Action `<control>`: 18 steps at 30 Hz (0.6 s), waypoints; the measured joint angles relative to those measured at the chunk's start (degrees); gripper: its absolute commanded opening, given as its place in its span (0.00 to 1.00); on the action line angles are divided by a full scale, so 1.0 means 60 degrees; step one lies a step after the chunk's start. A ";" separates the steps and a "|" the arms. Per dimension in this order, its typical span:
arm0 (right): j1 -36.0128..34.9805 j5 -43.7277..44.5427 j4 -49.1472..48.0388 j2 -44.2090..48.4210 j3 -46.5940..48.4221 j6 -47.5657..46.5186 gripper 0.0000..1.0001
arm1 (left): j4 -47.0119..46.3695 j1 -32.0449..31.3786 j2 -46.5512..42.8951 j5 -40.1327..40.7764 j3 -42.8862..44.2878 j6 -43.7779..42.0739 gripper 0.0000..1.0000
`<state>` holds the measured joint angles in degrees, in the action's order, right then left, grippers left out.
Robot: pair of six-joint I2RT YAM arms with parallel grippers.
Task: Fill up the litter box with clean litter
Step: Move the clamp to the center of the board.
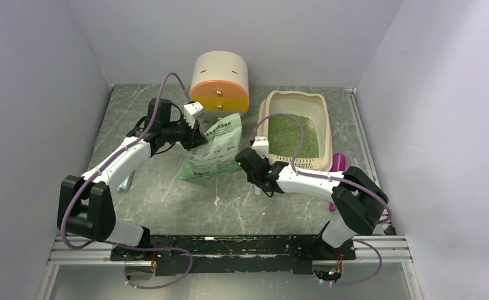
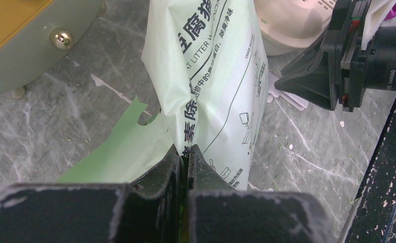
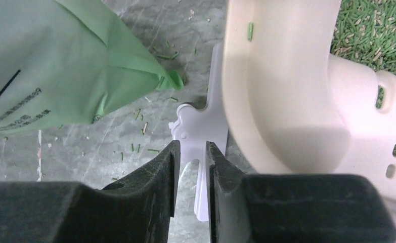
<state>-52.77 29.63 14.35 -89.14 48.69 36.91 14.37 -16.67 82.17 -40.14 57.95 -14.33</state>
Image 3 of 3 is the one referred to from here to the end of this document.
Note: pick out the green litter bag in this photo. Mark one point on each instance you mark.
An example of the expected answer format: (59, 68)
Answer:
(70, 62)

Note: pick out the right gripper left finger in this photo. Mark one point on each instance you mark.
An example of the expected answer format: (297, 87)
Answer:
(135, 208)

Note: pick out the beige litter box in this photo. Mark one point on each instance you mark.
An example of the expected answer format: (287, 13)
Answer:
(293, 107)

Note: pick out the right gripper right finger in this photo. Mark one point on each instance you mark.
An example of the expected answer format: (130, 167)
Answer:
(292, 207)

